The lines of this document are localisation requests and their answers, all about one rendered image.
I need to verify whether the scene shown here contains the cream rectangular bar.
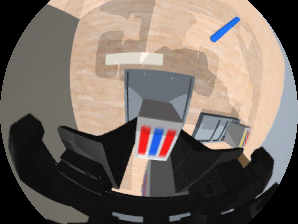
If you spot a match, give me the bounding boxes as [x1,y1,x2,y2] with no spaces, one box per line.
[105,52,164,65]

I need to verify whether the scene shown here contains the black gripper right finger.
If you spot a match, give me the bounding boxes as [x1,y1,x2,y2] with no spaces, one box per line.
[170,129,243,193]

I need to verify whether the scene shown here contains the blue cylinder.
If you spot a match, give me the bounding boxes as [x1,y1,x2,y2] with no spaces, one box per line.
[210,16,239,41]

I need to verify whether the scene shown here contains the grey flat square panel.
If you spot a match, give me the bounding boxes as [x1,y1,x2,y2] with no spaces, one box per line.
[141,155,189,197]

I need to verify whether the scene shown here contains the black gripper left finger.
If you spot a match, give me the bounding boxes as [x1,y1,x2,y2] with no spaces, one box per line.
[57,117,137,189]

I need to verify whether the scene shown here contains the beige flat panel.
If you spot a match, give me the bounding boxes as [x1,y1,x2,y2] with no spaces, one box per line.
[0,3,89,224]

